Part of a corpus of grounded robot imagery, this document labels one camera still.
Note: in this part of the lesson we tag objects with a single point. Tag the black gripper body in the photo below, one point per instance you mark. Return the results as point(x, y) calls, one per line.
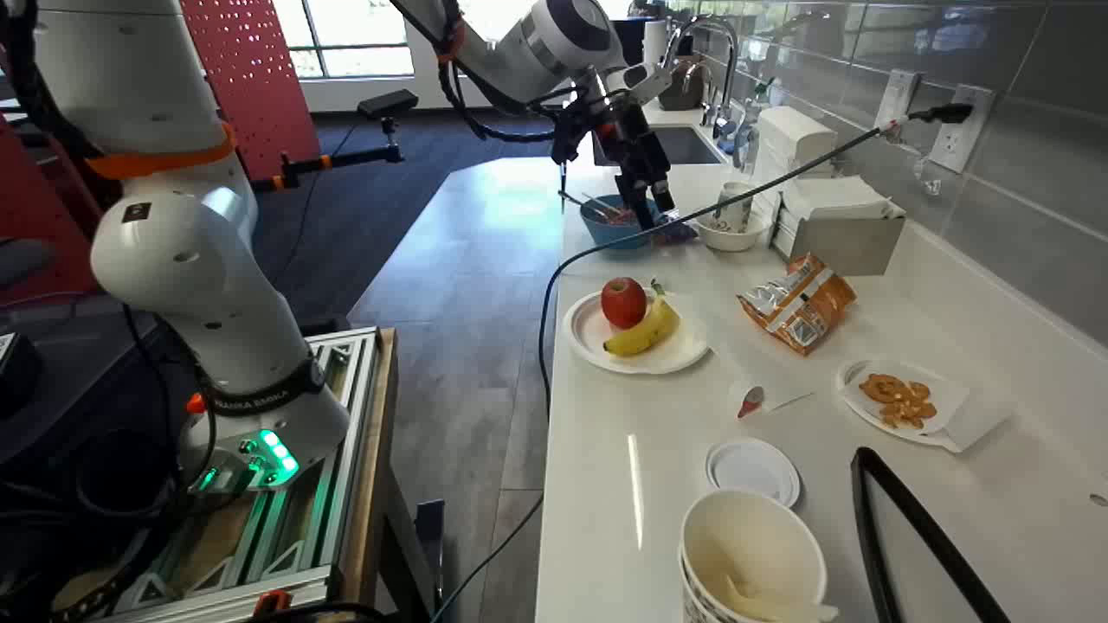
point(630, 141)

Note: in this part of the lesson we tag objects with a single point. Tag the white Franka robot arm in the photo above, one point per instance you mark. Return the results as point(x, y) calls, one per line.
point(176, 255)

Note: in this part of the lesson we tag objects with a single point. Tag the small white bowl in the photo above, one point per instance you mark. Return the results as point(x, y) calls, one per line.
point(729, 238)

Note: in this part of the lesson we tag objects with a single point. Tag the kitchen sink basin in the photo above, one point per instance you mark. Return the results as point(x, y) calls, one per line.
point(683, 142)

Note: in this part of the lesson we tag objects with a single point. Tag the silver fork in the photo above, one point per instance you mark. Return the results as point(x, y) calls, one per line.
point(566, 182)

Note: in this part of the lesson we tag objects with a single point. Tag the small printed cup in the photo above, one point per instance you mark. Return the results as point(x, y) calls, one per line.
point(737, 203)

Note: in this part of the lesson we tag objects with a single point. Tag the red apple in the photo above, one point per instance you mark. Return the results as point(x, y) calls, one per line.
point(626, 303)

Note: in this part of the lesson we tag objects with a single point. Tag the chrome kitchen faucet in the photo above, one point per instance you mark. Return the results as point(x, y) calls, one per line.
point(722, 86)

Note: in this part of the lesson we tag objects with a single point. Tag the yellow banana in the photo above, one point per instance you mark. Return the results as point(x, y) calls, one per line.
point(646, 332)

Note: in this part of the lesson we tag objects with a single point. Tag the white paper towel stack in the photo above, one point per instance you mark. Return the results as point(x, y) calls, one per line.
point(791, 141)

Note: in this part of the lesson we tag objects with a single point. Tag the white fruit plate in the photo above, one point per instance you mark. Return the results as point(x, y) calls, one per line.
point(641, 347)

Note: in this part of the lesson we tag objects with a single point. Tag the orange snack bag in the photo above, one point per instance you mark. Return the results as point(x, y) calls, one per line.
point(799, 306)

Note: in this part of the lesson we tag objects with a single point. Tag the white round lid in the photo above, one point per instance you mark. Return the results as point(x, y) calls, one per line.
point(752, 468)

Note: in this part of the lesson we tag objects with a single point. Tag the white outlet with plug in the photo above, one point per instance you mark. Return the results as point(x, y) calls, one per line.
point(961, 136)

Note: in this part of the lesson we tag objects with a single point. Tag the white plate with crackers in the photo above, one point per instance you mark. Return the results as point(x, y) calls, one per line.
point(901, 400)

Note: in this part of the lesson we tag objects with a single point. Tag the white patterned paper cup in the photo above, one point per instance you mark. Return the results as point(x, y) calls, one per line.
point(748, 557)

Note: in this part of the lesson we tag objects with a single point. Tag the red perforated panel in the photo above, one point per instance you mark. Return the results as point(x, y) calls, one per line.
point(249, 74)

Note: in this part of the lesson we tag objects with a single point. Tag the white wall switch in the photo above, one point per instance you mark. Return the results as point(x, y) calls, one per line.
point(894, 100)

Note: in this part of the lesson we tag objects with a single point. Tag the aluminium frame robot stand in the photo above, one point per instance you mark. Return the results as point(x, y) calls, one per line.
point(333, 460)

